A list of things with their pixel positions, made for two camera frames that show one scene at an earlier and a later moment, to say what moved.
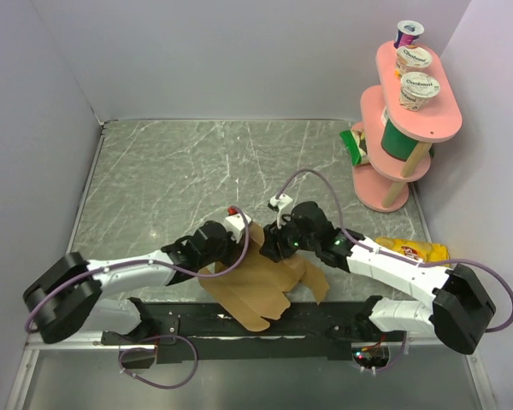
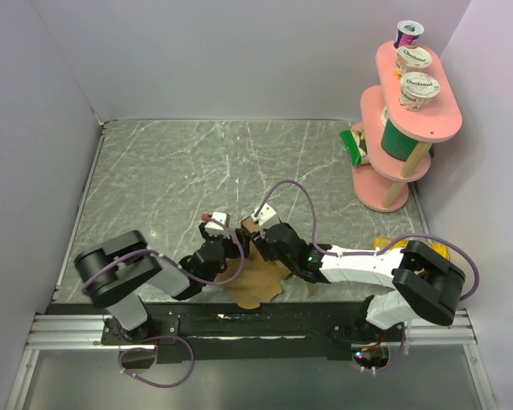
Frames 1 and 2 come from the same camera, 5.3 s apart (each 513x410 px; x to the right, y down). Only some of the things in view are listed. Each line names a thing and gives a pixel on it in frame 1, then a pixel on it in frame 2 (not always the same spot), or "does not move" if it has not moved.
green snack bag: (356, 142) does not move
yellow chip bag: (422, 251) does not move
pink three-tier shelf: (415, 105) does not move
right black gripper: (273, 238) to (263, 246)
